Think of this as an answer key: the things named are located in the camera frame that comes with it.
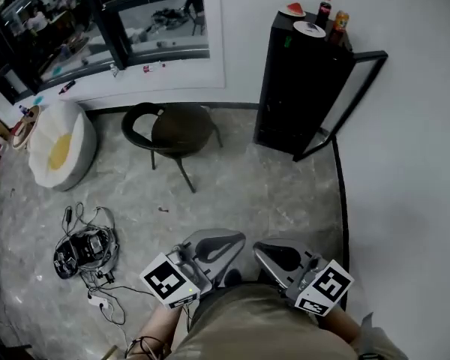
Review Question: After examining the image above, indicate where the person's right forearm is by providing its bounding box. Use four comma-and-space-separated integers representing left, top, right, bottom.
317, 304, 362, 349

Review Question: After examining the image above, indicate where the person's left forearm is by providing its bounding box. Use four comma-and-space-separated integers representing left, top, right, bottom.
133, 301, 187, 360

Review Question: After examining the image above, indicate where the black fridge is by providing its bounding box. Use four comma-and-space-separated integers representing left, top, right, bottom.
253, 10, 389, 164

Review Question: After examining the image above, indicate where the white plate of food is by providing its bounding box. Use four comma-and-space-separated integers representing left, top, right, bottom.
277, 7, 308, 19

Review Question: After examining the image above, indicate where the white pouf yellow centre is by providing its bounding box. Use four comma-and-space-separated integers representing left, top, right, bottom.
27, 99, 98, 193

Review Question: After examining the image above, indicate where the black device on floor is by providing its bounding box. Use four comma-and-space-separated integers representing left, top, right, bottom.
52, 226, 120, 281

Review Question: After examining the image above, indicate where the black glass fridge door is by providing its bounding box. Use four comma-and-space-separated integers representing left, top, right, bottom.
292, 50, 389, 164

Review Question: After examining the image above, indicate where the black cable bundle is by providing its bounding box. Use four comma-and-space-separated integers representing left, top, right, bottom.
61, 202, 157, 326

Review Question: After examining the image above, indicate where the black round chair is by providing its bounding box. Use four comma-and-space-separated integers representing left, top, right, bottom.
120, 101, 224, 194

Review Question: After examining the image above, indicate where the black framed window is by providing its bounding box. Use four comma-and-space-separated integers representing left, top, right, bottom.
0, 0, 212, 105

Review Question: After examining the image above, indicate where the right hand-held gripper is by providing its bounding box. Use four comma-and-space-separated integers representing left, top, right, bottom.
252, 238, 356, 317

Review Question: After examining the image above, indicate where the round wooden side table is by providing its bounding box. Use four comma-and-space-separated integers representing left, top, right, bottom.
8, 103, 43, 151

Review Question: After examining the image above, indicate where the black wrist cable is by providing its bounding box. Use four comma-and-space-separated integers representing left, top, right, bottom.
124, 334, 172, 360

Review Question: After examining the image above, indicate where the clear bottle red label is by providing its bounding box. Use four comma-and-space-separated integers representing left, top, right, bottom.
142, 61, 167, 74

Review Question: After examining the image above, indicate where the person's khaki shirt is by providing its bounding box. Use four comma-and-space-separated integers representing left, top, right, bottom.
168, 282, 361, 360

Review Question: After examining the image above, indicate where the orange soda bottle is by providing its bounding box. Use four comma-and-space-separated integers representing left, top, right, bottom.
327, 10, 350, 47

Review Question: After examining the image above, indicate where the white plate with dark item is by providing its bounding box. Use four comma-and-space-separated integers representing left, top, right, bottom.
292, 20, 327, 39

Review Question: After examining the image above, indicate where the cola bottle red label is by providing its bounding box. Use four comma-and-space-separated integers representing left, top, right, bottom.
313, 0, 333, 30

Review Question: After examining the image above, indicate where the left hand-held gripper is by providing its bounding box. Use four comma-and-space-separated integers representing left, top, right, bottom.
139, 229, 247, 310

